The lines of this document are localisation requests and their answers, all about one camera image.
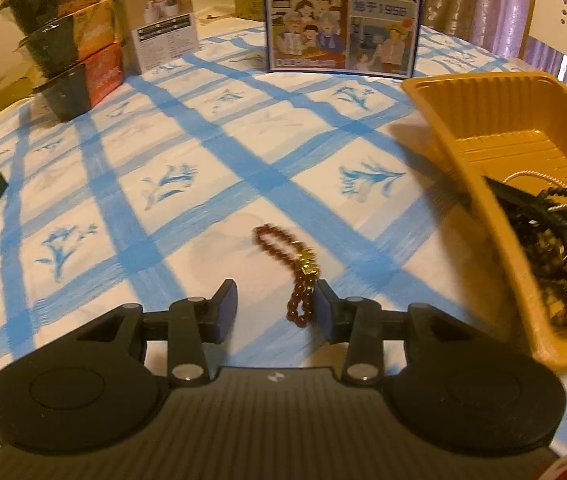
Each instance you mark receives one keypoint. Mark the small white product box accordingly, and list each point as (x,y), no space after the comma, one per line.
(163,25)

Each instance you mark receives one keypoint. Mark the dark blue milk carton box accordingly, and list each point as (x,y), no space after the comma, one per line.
(343,20)

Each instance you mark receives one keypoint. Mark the black bowl with red label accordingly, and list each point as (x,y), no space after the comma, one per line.
(78,85)

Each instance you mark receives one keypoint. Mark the yellow plastic tray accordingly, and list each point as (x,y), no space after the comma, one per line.
(463,120)

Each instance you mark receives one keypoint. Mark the black bowl with orange label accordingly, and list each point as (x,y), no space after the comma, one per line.
(68,40)

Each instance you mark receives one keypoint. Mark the pink patterned curtain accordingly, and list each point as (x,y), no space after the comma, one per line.
(473,0)

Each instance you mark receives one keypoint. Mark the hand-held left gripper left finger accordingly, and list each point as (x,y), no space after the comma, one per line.
(227,306)

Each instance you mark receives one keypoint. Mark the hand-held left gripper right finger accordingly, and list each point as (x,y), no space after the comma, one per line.
(324,311)

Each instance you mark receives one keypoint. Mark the blue checked tablecloth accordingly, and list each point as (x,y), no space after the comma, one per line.
(163,135)

